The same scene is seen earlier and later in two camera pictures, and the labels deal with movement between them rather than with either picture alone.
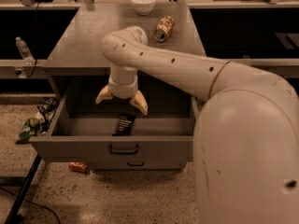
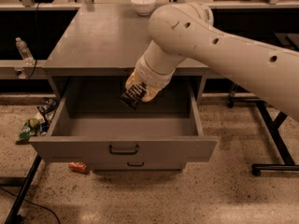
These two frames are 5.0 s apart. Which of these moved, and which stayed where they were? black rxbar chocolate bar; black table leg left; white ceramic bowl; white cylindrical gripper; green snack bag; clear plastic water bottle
Moved: white cylindrical gripper; black rxbar chocolate bar
Stayed: black table leg left; green snack bag; white ceramic bowl; clear plastic water bottle
